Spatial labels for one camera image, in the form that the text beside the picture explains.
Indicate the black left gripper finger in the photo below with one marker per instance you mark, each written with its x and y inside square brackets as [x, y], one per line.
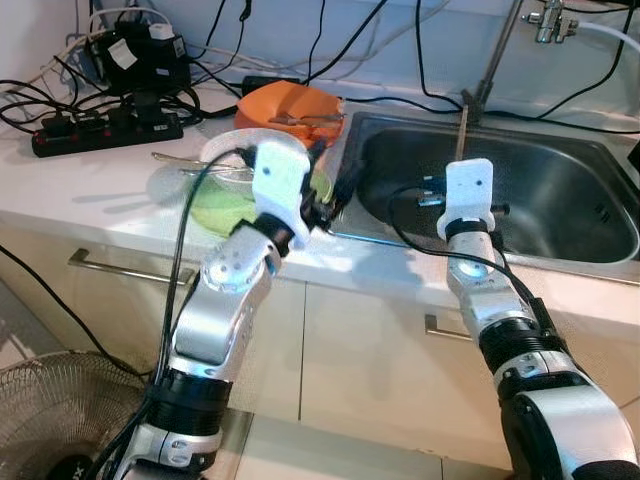
[347, 188]
[317, 158]

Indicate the thin gold cutlery piece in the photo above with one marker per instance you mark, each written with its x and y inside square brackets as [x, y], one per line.
[462, 135]

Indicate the gold metal spoon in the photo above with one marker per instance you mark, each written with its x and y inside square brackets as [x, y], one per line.
[185, 160]

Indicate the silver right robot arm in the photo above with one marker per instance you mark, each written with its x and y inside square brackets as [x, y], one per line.
[560, 420]

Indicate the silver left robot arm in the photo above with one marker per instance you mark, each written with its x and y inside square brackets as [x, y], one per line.
[215, 320]

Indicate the beige kitchen cabinet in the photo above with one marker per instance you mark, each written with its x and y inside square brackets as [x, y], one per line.
[380, 360]

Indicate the silver metal spoon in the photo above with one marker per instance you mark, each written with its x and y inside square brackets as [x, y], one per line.
[300, 119]

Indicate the orange plastic bowl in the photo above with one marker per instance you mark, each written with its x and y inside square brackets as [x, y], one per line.
[290, 100]

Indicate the black flat power brick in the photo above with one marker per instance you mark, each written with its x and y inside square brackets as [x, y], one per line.
[270, 82]

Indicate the green plate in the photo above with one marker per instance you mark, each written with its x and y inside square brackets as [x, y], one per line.
[220, 212]

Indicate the stainless steel sink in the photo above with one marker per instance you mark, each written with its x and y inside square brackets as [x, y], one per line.
[560, 200]

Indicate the silver faucet pipe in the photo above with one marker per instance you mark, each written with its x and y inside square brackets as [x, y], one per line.
[490, 70]

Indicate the black plug adapter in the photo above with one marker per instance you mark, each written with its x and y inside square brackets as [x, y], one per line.
[150, 108]

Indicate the black boxy power adapter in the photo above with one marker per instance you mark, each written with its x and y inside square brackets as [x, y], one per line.
[150, 65]

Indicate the silver water valve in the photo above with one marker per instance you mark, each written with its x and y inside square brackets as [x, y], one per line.
[550, 20]

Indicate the black power strip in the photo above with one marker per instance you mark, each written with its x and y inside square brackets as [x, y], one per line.
[100, 135]

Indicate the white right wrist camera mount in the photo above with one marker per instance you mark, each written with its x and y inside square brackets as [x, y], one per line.
[467, 195]

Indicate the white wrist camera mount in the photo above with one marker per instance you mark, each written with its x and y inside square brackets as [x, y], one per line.
[278, 180]
[467, 195]

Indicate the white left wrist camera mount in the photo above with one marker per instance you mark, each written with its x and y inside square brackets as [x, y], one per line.
[278, 180]

